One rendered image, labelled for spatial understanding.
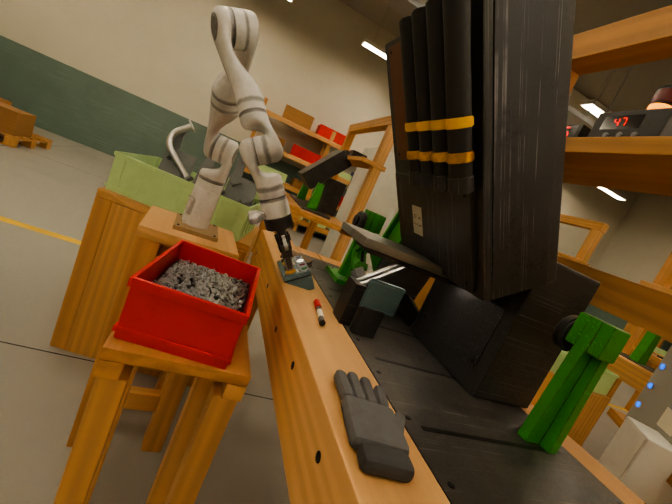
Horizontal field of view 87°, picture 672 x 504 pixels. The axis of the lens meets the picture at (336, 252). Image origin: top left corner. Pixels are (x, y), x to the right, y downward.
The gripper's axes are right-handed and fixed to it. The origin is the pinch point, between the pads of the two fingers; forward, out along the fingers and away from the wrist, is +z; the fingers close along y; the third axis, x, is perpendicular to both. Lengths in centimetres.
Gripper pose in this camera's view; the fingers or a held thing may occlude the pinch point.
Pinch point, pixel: (288, 263)
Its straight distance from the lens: 100.1
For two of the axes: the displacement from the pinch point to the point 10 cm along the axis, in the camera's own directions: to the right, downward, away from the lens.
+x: -9.5, 2.5, -2.0
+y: -2.7, -2.9, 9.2
